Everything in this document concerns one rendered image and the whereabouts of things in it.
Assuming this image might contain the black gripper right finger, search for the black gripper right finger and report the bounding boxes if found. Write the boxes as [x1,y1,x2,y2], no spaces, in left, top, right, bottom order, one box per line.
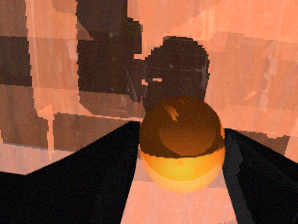
[222,128,298,224]

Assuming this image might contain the clear glass corner walls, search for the clear glass corner walls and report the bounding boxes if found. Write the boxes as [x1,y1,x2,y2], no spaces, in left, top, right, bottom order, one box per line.
[0,141,237,224]

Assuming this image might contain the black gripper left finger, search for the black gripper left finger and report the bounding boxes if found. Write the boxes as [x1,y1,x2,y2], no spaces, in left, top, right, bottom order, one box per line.
[0,120,140,224]

